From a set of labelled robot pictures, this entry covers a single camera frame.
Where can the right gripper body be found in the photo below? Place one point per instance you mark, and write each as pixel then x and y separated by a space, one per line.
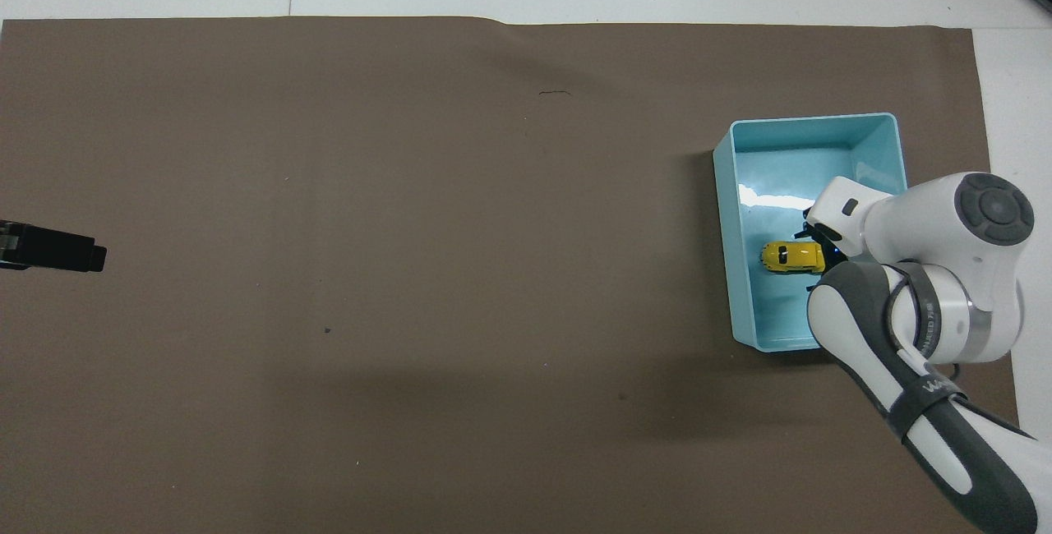
pixel 832 250

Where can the yellow toy beetle car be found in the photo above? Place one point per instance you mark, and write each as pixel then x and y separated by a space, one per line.
pixel 791 256

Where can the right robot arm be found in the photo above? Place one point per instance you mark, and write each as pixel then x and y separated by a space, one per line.
pixel 920 222

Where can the light blue plastic bin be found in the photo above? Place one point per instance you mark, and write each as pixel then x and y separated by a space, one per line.
pixel 740 214

